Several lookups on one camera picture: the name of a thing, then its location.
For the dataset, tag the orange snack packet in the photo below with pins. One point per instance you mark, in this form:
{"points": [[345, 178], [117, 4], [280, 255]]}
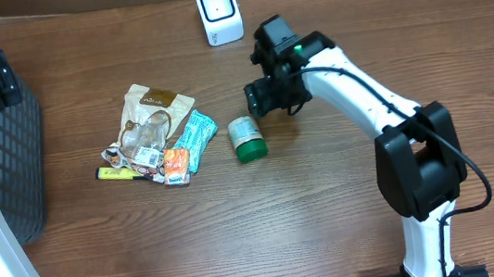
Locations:
{"points": [[176, 166]]}

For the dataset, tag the dark grey plastic basket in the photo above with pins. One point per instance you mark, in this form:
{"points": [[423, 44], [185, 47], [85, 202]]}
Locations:
{"points": [[22, 194]]}

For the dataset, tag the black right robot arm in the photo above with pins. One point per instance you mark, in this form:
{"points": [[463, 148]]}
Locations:
{"points": [[419, 169]]}

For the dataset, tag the white barcode scanner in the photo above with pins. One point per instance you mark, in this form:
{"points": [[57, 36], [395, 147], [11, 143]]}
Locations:
{"points": [[222, 21]]}

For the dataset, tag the green lid white jar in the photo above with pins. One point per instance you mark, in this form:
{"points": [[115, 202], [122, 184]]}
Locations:
{"points": [[247, 140]]}

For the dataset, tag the beige Pantree snack bag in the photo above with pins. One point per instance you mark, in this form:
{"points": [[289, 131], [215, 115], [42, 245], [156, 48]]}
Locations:
{"points": [[150, 117]]}

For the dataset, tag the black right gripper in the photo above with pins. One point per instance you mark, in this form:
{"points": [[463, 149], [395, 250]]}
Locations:
{"points": [[265, 102]]}

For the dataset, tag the yellow and blue bar packet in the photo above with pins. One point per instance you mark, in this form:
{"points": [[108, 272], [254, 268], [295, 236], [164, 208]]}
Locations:
{"points": [[124, 174]]}

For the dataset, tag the teal snack packet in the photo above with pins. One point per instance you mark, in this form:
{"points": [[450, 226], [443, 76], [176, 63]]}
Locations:
{"points": [[198, 132]]}

